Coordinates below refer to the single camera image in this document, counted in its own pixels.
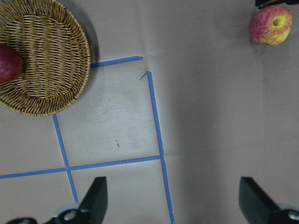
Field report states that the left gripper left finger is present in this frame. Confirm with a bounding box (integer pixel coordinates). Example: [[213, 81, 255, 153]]
[[6, 176, 108, 224]]

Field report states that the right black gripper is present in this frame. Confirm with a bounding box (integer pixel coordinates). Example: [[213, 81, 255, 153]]
[[255, 0, 299, 9]]

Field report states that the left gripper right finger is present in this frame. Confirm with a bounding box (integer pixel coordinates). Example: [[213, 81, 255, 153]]
[[239, 177, 299, 224]]

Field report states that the yellow-red apple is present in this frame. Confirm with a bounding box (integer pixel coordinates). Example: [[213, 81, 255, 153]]
[[249, 6, 292, 46]]

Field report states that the woven wicker basket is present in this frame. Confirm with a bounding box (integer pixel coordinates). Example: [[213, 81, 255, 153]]
[[0, 0, 91, 117]]

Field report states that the dark red apple in basket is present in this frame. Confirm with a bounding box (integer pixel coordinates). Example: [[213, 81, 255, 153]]
[[0, 43, 24, 83]]

